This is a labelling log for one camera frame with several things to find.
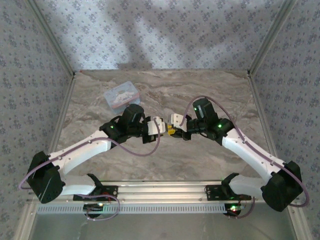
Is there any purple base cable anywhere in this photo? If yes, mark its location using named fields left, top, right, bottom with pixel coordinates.
left=83, top=193, right=121, bottom=222
left=226, top=196, right=256, bottom=220

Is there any aluminium table edge profile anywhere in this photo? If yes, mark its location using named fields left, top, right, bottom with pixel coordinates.
left=247, top=72, right=280, bottom=163
left=48, top=72, right=77, bottom=157

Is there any blue cartoon tin box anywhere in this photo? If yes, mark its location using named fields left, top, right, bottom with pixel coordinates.
left=103, top=80, right=142, bottom=113

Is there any slotted grey cable duct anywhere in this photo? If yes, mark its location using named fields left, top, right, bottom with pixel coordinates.
left=35, top=202, right=232, bottom=215

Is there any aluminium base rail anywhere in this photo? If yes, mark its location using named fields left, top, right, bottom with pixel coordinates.
left=74, top=180, right=253, bottom=201

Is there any aluminium frame post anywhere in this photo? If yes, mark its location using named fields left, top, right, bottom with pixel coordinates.
left=24, top=0, right=77, bottom=77
left=246, top=0, right=298, bottom=77

